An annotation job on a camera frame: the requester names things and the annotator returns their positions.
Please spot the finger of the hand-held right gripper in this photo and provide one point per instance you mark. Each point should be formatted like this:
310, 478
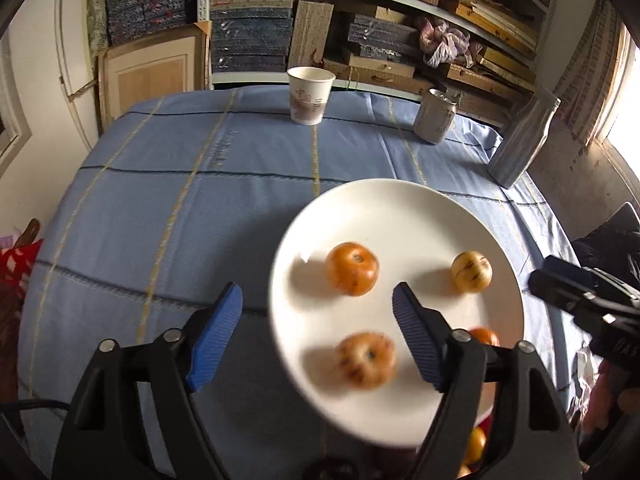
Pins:
555, 290
570, 270

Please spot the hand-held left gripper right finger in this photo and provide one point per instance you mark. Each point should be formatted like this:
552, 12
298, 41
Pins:
415, 340

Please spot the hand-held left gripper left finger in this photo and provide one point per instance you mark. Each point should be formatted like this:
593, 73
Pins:
220, 335

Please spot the large pale tan fruit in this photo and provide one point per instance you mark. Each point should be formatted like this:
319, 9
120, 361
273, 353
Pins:
366, 360

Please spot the yellow-tan speckled fruit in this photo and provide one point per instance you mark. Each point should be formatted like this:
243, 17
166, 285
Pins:
471, 271

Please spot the orange-tan speckled fruit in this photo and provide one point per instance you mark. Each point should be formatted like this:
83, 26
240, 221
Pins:
351, 267

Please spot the large orange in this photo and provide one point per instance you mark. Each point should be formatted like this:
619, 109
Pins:
475, 447

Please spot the white round plate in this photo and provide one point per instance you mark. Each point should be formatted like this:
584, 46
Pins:
380, 220

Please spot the person's right hand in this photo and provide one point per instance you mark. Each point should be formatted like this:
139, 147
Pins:
602, 400

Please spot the black bag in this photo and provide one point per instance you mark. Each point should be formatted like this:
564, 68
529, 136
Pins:
615, 240

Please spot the blue striped tablecloth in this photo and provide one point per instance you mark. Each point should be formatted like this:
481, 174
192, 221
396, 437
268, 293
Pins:
150, 210

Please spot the window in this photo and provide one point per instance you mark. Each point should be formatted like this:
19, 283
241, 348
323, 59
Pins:
622, 90

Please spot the white printed drink can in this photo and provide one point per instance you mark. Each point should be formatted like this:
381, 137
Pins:
434, 117

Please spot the red patterned cloth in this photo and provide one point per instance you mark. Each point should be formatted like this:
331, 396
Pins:
15, 260

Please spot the stack of tan wooden boxes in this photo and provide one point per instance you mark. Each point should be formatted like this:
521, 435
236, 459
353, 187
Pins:
500, 30

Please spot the printed paper cup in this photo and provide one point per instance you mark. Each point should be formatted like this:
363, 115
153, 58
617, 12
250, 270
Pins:
310, 95

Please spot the pink crumpled cloth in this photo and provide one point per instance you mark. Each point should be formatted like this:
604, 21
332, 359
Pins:
445, 40

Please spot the wooden framed panel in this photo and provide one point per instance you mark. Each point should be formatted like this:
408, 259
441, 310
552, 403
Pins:
150, 75

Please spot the stack of grey-blue boxes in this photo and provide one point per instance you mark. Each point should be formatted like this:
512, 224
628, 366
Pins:
250, 40

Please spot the stack of dark grey boxes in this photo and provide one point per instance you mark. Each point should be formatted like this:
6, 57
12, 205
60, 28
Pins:
385, 35

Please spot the corrugated cardboard piece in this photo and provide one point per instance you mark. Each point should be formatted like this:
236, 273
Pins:
311, 32

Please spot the white metal shelf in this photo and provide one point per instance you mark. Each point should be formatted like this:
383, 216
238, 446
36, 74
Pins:
203, 10

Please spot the stack of blue patterned boxes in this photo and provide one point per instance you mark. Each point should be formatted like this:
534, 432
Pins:
145, 10

